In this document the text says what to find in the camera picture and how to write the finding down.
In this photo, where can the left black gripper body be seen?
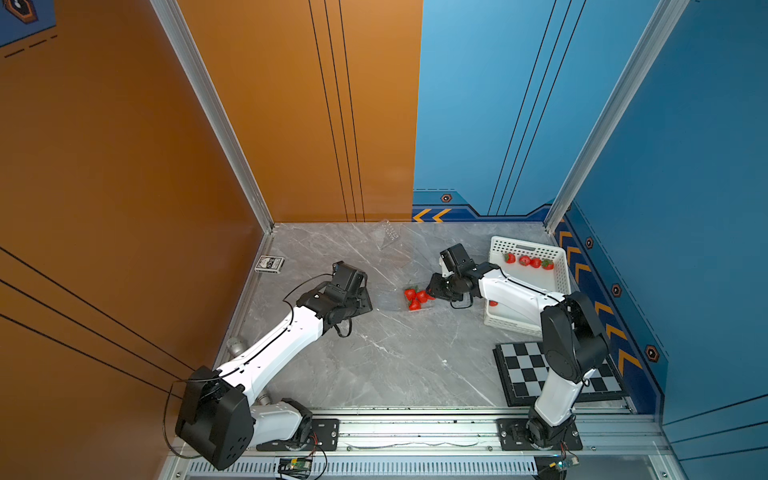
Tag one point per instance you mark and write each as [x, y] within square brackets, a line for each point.
[360, 304]

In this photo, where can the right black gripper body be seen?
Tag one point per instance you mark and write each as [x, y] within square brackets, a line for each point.
[445, 287]

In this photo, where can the clear plastic clamshell container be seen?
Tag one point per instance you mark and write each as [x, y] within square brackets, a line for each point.
[394, 301]

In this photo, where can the white perforated plastic basket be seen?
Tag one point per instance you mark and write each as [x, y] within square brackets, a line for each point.
[542, 287]

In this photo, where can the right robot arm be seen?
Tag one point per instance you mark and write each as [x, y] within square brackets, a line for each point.
[574, 341]

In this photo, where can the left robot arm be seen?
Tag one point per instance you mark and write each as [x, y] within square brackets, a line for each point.
[220, 416]

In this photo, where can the black white checkerboard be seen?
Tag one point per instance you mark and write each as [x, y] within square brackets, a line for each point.
[523, 369]

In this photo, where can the grey metal cylinder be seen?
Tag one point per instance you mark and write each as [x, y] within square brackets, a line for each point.
[236, 346]

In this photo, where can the left green circuit board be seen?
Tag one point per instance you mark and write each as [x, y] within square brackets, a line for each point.
[299, 468]

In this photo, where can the green circuit board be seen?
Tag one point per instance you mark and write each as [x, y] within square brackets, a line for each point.
[563, 465]
[299, 468]

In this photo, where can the right green circuit board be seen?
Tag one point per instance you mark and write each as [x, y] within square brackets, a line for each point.
[563, 465]

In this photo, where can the clear clamshell near wall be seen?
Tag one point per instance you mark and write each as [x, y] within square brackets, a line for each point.
[385, 234]

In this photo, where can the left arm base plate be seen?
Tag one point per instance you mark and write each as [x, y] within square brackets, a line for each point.
[323, 432]

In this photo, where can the aluminium front rail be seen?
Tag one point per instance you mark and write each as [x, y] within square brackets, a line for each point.
[445, 431]

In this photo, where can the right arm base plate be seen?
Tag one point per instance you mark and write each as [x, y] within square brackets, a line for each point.
[518, 434]

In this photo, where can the left aluminium corner post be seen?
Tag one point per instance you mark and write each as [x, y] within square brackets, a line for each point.
[176, 29]

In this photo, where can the aluminium corner post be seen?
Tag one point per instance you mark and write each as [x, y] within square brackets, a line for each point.
[176, 29]
[655, 35]

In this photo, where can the right aluminium corner post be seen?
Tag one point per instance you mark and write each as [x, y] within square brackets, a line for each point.
[655, 35]

